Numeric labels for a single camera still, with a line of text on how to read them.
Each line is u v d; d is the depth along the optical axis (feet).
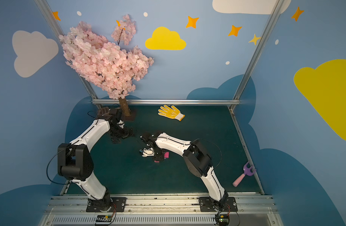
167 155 2.73
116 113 2.46
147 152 2.62
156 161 2.97
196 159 1.71
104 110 3.81
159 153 2.52
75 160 1.54
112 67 2.41
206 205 2.43
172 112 3.90
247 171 2.83
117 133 2.52
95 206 2.22
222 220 2.40
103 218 2.40
